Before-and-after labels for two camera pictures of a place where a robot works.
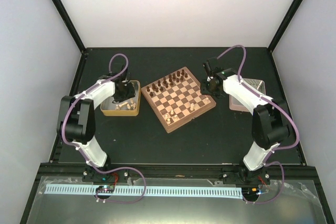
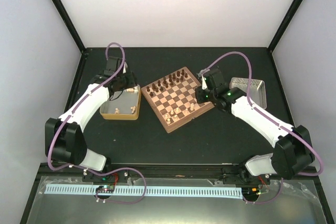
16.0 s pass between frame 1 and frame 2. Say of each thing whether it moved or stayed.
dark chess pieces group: stayed
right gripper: moved
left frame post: stayed
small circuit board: stayed
